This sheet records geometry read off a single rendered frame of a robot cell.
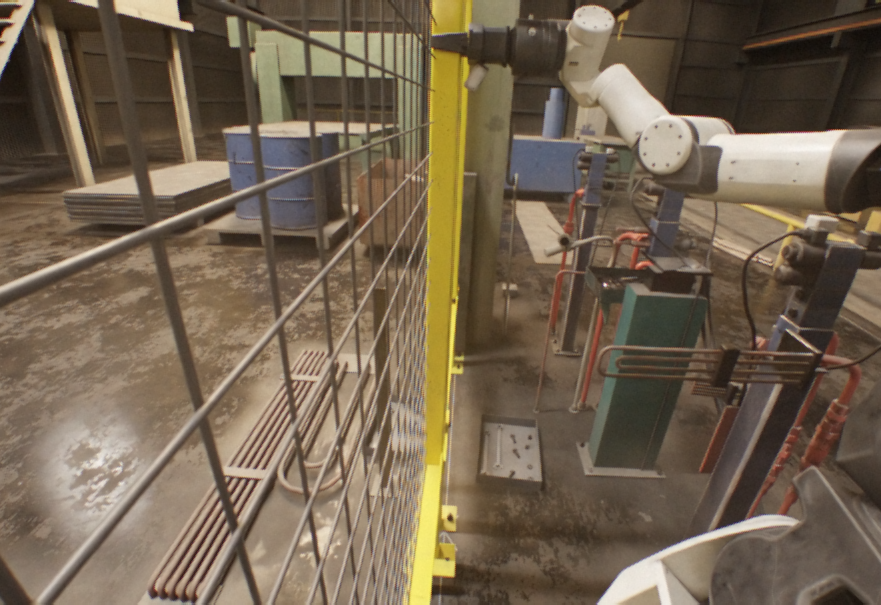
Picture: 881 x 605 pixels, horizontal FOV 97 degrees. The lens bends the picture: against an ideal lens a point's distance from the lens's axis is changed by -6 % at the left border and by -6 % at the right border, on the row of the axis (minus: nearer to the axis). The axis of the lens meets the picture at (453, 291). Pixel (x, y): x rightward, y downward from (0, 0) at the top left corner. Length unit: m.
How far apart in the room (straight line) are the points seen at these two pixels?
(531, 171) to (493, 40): 5.98
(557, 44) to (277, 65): 10.39
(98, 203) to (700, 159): 5.46
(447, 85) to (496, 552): 1.38
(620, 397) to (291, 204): 3.45
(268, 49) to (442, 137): 10.40
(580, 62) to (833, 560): 0.71
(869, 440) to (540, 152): 6.40
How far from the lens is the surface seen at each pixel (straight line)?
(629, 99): 0.73
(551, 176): 6.78
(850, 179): 0.59
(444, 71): 0.79
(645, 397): 1.74
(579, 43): 0.80
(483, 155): 2.22
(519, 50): 0.78
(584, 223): 2.32
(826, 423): 1.41
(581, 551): 1.67
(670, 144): 0.64
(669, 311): 1.57
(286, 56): 11.07
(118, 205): 5.50
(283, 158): 4.24
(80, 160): 8.34
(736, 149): 0.63
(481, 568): 1.57
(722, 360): 0.90
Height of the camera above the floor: 1.33
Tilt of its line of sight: 24 degrees down
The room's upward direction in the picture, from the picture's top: 3 degrees clockwise
